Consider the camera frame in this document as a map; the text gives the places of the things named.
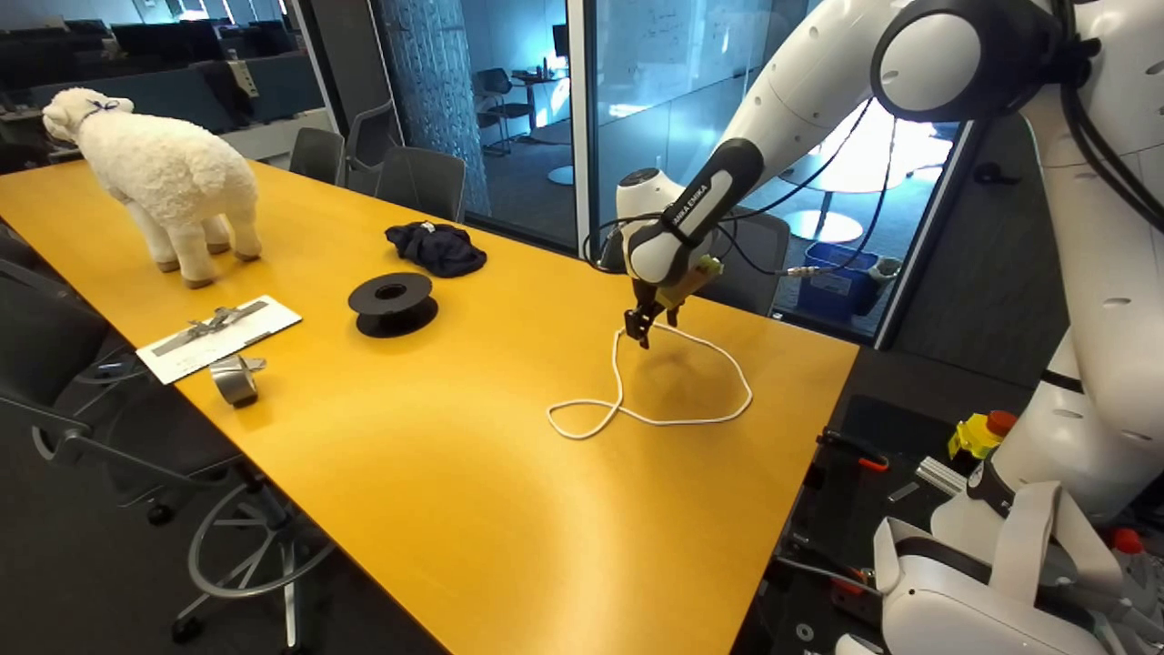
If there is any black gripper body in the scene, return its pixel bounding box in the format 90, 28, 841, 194
623, 268, 684, 324

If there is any white rope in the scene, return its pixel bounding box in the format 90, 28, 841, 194
543, 315, 757, 443

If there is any large grey office chair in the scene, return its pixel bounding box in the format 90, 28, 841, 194
694, 211, 792, 315

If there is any round white table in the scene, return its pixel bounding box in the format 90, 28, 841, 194
785, 207, 866, 249

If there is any blue bin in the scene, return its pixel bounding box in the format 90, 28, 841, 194
792, 240, 902, 337

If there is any black filament spool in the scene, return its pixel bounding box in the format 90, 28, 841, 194
346, 268, 441, 343

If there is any yellow red emergency stop button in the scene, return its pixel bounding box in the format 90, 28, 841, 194
946, 407, 1018, 466

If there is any small grey tape dispenser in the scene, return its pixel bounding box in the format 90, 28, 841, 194
212, 352, 269, 411

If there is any white printed paper sheet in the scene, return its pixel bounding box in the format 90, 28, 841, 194
133, 296, 304, 388

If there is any white VR headset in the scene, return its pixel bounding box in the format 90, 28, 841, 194
870, 478, 1122, 655

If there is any white plush sheep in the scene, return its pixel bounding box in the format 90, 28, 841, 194
39, 82, 264, 291

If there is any yellowish wrist camera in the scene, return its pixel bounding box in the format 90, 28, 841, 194
659, 249, 727, 309

